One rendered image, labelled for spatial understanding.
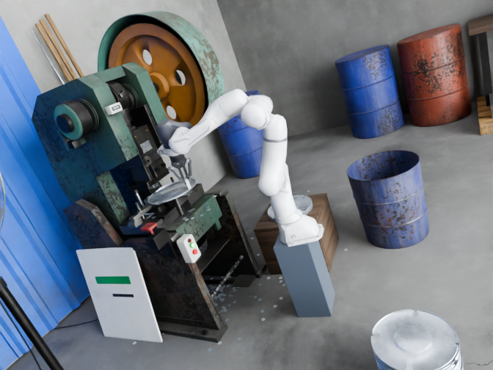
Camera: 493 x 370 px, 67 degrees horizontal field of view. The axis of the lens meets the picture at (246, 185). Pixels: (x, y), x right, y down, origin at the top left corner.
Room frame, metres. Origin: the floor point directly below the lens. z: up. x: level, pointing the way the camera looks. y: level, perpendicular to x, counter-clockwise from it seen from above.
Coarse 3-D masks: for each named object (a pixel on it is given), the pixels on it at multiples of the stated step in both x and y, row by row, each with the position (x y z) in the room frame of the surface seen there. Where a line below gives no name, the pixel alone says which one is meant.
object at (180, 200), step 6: (198, 186) 1.94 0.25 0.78; (186, 192) 1.91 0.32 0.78; (192, 192) 1.89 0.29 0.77; (180, 198) 1.98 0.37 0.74; (186, 198) 2.01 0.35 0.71; (168, 204) 1.99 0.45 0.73; (174, 204) 1.96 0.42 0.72; (180, 204) 1.96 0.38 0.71; (186, 204) 2.00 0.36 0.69; (180, 210) 1.95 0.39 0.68; (186, 210) 1.98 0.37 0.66
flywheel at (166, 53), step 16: (128, 32) 2.37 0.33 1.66; (144, 32) 2.31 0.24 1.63; (160, 32) 2.24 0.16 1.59; (176, 32) 2.23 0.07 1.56; (112, 48) 2.47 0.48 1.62; (128, 48) 2.45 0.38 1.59; (144, 48) 2.38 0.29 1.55; (160, 48) 2.31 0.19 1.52; (176, 48) 2.21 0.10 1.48; (112, 64) 2.50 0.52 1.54; (144, 64) 2.42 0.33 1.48; (160, 64) 2.34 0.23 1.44; (176, 64) 2.27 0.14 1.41; (192, 64) 2.17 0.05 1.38; (160, 80) 2.32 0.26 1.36; (176, 80) 2.34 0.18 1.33; (192, 80) 2.23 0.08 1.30; (160, 96) 2.35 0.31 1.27; (176, 96) 2.33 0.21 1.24; (192, 96) 2.26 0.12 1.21; (176, 112) 2.36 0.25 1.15; (192, 112) 2.29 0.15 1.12
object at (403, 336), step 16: (384, 320) 1.14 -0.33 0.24; (400, 320) 1.12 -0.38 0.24; (416, 320) 1.09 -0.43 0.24; (432, 320) 1.06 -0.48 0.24; (384, 336) 1.07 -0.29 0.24; (400, 336) 1.04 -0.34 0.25; (416, 336) 1.02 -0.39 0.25; (432, 336) 1.00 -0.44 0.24; (448, 336) 0.97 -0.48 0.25; (384, 352) 1.00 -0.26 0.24; (400, 352) 0.98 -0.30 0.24; (416, 352) 0.96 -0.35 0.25; (432, 352) 0.94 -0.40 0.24; (448, 352) 0.92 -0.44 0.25; (400, 368) 0.93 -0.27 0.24; (416, 368) 0.90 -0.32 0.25; (432, 368) 0.89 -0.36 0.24
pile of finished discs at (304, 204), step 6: (294, 198) 2.24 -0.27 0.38; (300, 198) 2.21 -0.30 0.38; (306, 198) 2.17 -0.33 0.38; (300, 204) 2.12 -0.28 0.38; (306, 204) 2.09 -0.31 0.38; (312, 204) 2.09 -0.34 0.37; (270, 210) 2.20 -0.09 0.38; (300, 210) 2.04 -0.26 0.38; (306, 210) 2.02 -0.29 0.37; (270, 216) 2.10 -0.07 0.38
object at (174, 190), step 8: (168, 184) 2.16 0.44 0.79; (176, 184) 2.12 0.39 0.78; (184, 184) 2.06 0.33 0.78; (192, 184) 2.00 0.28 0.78; (160, 192) 2.07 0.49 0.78; (168, 192) 2.00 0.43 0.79; (176, 192) 1.96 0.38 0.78; (184, 192) 1.90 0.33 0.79; (152, 200) 1.98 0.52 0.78; (160, 200) 1.93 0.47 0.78; (168, 200) 1.87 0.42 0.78
